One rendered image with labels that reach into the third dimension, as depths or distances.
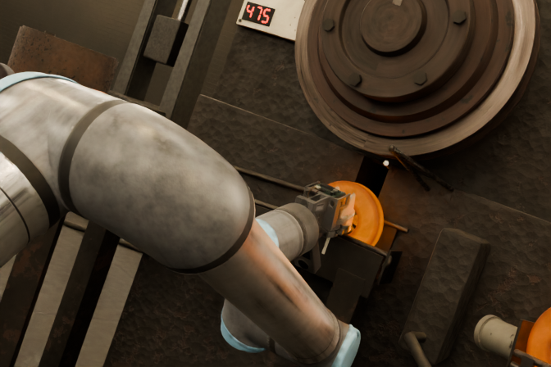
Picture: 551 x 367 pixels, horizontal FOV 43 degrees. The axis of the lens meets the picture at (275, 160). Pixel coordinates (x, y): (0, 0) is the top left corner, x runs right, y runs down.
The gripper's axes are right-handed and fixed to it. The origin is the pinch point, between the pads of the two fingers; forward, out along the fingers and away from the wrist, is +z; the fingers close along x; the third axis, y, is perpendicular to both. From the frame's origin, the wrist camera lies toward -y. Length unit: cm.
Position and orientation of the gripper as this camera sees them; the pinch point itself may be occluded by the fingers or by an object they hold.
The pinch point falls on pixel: (347, 210)
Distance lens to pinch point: 140.2
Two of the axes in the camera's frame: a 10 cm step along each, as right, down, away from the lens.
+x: -8.2, -3.3, 4.7
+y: 1.9, -9.3, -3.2
